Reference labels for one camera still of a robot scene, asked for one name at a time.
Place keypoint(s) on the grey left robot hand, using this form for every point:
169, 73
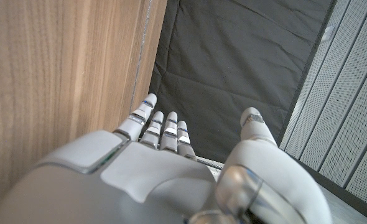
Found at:
124, 186

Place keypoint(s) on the black backdrop curtain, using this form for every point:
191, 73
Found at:
233, 56

